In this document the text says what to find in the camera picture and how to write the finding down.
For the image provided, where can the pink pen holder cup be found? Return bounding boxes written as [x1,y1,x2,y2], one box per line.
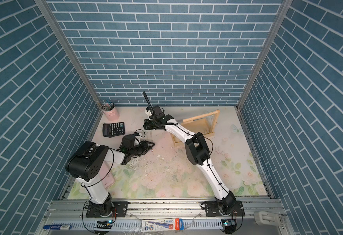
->
[103,107,120,121]

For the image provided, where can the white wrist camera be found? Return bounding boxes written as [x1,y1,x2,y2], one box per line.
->
[133,129,146,144]
[145,107,153,119]

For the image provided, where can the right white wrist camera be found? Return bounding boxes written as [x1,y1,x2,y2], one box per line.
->
[145,107,153,119]

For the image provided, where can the pens in pink cup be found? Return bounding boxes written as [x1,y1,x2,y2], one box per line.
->
[100,102,115,112]

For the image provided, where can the black desk calculator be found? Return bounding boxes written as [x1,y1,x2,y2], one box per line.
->
[103,122,125,138]

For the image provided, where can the wooden jewelry display stand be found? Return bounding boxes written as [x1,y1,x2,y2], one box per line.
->
[181,109,220,137]

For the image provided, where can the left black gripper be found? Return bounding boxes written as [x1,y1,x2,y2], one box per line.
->
[128,140,155,157]

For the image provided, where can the red blue packaged box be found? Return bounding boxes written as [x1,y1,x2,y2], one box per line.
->
[141,218,185,232]

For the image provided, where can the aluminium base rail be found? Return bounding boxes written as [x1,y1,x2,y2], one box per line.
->
[36,197,294,235]

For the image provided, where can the blue marker pen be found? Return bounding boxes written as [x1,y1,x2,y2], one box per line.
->
[43,225,72,230]

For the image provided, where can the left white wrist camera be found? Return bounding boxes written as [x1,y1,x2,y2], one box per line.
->
[133,129,146,144]

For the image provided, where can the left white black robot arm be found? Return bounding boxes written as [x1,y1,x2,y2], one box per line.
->
[65,134,155,214]

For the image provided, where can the white plastic bracket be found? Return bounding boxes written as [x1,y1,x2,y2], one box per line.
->
[254,211,283,227]

